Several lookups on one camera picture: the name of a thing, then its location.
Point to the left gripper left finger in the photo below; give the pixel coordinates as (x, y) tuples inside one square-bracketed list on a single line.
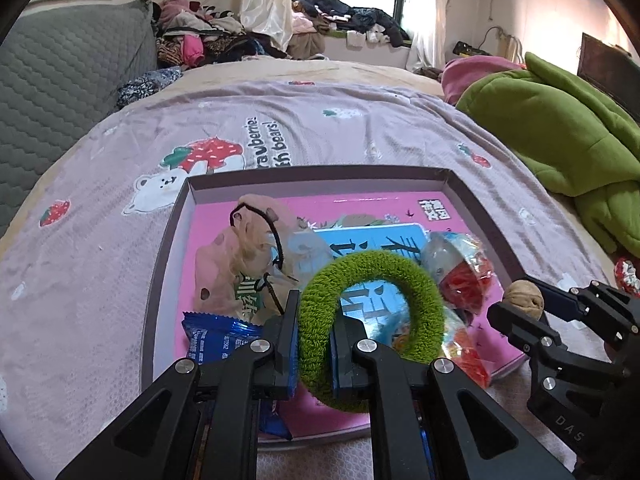
[(276, 374)]

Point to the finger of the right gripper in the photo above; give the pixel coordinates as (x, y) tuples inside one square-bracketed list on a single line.
[(522, 331), (563, 305)]

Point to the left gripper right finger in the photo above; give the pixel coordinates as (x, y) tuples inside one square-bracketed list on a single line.
[(349, 380)]

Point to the green fuzzy hair scrunchie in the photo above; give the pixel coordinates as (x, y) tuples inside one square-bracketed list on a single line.
[(318, 308)]

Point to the brown walnut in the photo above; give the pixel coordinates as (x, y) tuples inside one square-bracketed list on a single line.
[(527, 297)]

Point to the blue barcode snack packet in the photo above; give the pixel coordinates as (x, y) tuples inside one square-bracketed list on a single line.
[(213, 338)]

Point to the red surprise egg toy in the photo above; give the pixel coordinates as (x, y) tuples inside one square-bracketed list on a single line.
[(457, 346)]

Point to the red white candy wrapper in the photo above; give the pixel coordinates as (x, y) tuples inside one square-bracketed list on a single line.
[(626, 277)]

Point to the beige mesh pouch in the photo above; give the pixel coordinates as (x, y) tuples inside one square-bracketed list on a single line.
[(247, 271)]

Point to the red surprise egg in tray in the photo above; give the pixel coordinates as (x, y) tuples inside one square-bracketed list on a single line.
[(460, 268)]

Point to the shallow grey cardboard tray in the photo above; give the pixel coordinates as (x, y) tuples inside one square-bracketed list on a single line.
[(339, 180)]

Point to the green fleece blanket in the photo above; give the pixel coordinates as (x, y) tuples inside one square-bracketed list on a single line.
[(573, 138)]

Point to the pink strawberry bed sheet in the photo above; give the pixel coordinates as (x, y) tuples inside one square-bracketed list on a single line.
[(75, 279)]

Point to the dark framed board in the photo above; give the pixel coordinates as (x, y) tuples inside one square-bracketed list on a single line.
[(613, 71)]

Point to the pink blanket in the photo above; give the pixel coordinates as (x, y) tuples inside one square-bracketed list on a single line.
[(459, 74)]

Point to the dark floral cloth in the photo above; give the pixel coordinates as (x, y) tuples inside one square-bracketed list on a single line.
[(146, 85)]

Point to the cream curtain right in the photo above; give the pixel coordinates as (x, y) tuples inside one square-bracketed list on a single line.
[(425, 21)]

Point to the pile of clothes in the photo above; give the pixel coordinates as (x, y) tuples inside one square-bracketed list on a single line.
[(189, 35)]

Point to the clothes on window sill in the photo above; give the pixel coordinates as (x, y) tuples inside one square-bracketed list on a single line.
[(314, 20)]

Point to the grey quilted headboard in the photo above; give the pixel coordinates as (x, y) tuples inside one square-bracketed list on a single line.
[(60, 74)]

